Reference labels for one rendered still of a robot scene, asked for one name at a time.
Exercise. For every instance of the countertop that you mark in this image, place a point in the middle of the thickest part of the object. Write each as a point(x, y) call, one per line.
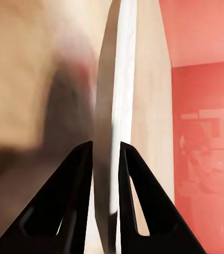
point(49, 52)
point(167, 114)

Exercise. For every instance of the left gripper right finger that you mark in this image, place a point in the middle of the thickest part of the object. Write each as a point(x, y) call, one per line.
point(169, 233)

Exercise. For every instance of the saucer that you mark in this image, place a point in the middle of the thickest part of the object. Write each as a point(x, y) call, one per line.
point(113, 116)

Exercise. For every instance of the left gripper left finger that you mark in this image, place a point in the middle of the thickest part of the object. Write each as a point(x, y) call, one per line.
point(55, 220)

